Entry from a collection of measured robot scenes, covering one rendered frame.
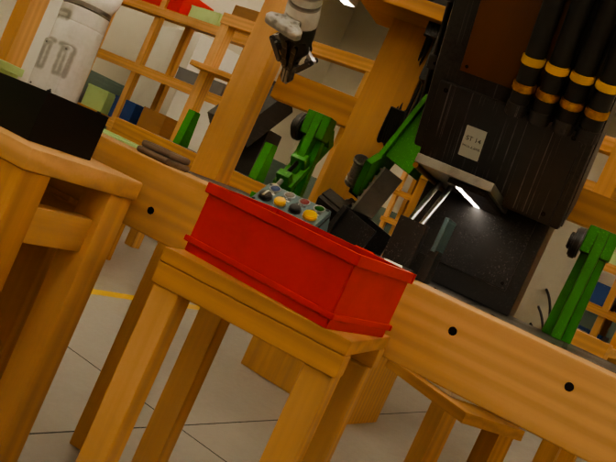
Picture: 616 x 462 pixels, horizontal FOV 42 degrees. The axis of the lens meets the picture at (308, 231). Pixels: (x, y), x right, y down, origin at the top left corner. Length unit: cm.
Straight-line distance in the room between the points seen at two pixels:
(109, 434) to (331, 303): 42
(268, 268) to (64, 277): 54
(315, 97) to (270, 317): 123
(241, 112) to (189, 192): 70
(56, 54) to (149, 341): 60
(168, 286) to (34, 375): 50
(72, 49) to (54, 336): 56
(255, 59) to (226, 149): 27
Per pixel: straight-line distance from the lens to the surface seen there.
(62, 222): 156
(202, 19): 769
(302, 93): 236
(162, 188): 168
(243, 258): 126
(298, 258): 121
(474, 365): 146
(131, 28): 1068
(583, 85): 157
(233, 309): 122
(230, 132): 231
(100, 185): 156
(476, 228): 187
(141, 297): 238
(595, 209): 216
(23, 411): 173
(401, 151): 176
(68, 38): 159
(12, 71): 186
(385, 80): 220
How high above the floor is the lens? 97
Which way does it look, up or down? 3 degrees down
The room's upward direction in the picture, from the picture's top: 24 degrees clockwise
